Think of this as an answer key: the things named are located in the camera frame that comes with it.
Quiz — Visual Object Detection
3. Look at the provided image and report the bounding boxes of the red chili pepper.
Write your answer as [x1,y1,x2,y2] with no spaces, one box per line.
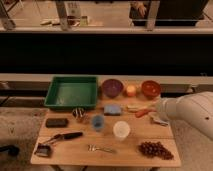
[135,109,156,118]

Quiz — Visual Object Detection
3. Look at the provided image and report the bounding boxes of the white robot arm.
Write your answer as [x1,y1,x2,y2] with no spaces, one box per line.
[155,92,213,141]

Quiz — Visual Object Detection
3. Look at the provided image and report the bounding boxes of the purple bowl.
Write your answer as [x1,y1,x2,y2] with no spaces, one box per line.
[101,79,124,98]

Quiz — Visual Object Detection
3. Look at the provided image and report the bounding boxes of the red bowl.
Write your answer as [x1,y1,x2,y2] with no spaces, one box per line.
[141,80,161,99]

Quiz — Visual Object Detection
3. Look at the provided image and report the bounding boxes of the blue sponge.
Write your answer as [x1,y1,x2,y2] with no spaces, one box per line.
[104,105,121,116]

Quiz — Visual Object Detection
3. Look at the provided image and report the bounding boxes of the orange apple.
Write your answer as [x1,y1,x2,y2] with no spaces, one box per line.
[126,85,137,97]

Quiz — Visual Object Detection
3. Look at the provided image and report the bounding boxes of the yellow banana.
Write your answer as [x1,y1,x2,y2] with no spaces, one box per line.
[127,105,146,112]

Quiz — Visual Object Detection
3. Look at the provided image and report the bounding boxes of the blue plastic cup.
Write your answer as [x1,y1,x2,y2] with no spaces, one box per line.
[91,115,104,131]

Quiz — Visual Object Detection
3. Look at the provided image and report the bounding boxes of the green plastic tray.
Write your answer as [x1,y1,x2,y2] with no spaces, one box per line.
[45,76,98,110]

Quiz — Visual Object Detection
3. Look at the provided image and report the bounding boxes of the white plastic cup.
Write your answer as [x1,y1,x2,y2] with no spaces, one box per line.
[113,121,131,141]

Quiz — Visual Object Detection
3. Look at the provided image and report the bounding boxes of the silver fork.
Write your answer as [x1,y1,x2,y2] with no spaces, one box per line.
[88,144,116,154]

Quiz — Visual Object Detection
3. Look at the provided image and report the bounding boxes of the black rectangular case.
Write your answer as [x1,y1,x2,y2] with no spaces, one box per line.
[45,118,68,128]

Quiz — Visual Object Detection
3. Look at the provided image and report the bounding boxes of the bunch of dark grapes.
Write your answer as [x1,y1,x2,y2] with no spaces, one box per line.
[138,142,174,160]

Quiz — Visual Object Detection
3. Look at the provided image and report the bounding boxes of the black binder clip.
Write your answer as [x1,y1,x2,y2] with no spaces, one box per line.
[34,144,52,157]

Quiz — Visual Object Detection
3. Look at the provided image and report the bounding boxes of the black object on floor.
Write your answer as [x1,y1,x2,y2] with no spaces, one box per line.
[0,145,19,156]

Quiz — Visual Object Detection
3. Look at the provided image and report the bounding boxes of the black handled knife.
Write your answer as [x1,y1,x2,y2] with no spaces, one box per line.
[42,132,83,144]

